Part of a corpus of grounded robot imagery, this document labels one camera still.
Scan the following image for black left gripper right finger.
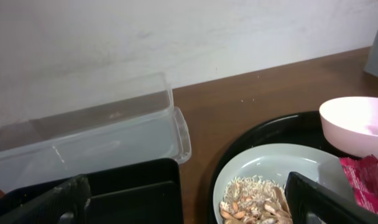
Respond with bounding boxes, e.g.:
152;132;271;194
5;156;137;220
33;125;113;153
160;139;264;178
285;172;378;224

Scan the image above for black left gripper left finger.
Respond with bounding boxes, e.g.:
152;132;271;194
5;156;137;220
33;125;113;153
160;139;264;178
0;174;91;224

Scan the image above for grey plate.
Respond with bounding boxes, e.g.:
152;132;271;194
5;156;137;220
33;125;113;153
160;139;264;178
211;143;356;223

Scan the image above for rice and nut shells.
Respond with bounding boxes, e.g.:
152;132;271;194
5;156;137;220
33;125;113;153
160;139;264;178
217;175;293;224

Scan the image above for red snack wrapper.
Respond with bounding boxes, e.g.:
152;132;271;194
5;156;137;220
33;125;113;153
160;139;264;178
339;155;378;215

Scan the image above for pink bowl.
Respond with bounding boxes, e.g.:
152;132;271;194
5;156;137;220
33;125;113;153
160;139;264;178
319;96;378;159

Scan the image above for clear plastic waste bin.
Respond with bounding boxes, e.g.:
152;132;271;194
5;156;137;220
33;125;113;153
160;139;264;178
0;73;191;193

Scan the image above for black round serving tray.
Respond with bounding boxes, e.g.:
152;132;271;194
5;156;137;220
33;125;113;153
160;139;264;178
208;111;349;223

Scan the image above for black rectangular tray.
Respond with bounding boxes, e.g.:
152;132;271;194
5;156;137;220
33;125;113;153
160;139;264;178
0;157;185;224

